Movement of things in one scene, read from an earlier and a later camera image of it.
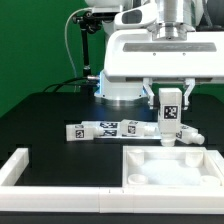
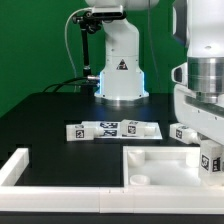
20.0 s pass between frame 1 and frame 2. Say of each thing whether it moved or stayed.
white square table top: stayed
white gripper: moved
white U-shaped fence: stayed
